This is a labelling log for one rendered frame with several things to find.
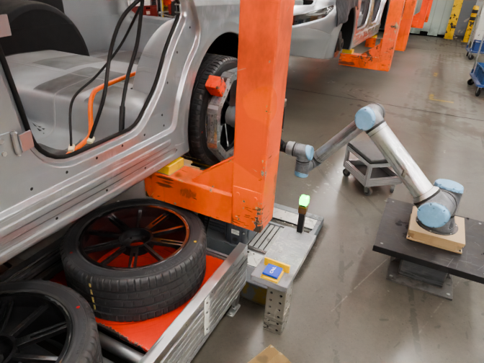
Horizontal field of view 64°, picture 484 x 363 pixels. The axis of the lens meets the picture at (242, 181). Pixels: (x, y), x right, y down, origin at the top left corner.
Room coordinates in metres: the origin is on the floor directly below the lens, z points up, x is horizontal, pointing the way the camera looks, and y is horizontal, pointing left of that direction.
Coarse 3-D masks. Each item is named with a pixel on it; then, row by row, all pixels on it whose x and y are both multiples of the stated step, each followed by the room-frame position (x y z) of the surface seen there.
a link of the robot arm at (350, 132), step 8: (384, 112) 2.08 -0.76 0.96; (344, 128) 2.25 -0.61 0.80; (352, 128) 2.19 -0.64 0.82; (336, 136) 2.26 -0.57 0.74; (344, 136) 2.22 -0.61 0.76; (352, 136) 2.20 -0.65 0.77; (328, 144) 2.28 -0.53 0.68; (336, 144) 2.24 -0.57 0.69; (344, 144) 2.24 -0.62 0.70; (320, 152) 2.31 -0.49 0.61; (328, 152) 2.27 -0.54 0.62; (312, 160) 2.32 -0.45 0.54; (320, 160) 2.31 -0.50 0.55
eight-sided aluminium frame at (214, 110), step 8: (224, 72) 2.15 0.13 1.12; (232, 72) 2.21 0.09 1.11; (224, 80) 2.12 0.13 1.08; (232, 80) 2.11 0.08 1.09; (216, 96) 2.05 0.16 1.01; (224, 96) 2.04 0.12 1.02; (208, 104) 2.01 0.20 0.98; (216, 104) 2.00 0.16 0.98; (208, 112) 1.99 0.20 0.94; (216, 112) 1.98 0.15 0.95; (208, 120) 2.00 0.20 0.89; (216, 120) 1.97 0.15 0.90; (208, 128) 2.00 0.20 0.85; (216, 128) 1.97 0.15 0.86; (208, 136) 2.00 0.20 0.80; (216, 136) 1.97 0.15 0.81; (208, 144) 1.99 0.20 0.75; (216, 144) 1.97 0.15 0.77; (216, 152) 2.06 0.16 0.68; (224, 152) 2.06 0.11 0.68; (232, 152) 2.24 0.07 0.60
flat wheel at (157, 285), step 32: (96, 224) 1.56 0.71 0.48; (128, 224) 1.69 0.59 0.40; (160, 224) 1.61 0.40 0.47; (192, 224) 1.58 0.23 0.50; (64, 256) 1.29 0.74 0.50; (96, 256) 1.53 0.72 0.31; (160, 256) 1.34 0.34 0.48; (192, 256) 1.34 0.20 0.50; (96, 288) 1.16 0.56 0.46; (128, 288) 1.15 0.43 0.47; (160, 288) 1.20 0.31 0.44; (192, 288) 1.33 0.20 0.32; (128, 320) 1.15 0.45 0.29
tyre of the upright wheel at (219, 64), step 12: (204, 60) 2.21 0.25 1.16; (216, 60) 2.19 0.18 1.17; (228, 60) 2.25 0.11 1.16; (204, 72) 2.12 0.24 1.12; (216, 72) 2.13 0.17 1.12; (204, 84) 2.05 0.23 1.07; (192, 96) 2.02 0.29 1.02; (204, 96) 2.01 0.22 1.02; (192, 108) 1.99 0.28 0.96; (204, 108) 2.01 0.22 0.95; (192, 120) 1.97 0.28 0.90; (204, 120) 2.01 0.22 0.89; (192, 132) 1.97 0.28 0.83; (204, 132) 2.01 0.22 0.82; (192, 144) 1.99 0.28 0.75; (204, 144) 2.01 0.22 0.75; (192, 156) 2.05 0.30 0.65; (204, 156) 2.02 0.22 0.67
